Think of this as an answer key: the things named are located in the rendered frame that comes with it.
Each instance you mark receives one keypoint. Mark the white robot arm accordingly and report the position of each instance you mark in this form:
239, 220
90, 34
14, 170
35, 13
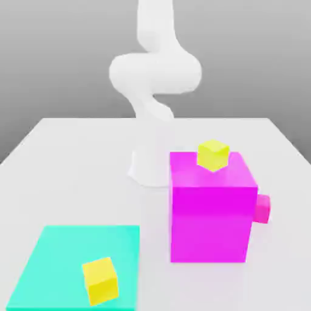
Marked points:
155, 73

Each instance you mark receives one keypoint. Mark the small yellow cube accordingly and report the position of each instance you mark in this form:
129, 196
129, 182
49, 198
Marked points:
213, 155
100, 281

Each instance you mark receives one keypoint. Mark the small pink cube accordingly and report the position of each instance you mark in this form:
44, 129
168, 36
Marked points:
262, 209

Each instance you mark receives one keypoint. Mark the large magenta box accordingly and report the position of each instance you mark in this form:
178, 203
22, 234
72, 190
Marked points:
211, 218

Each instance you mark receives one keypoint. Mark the large turquoise box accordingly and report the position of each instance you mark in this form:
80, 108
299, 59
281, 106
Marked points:
60, 267

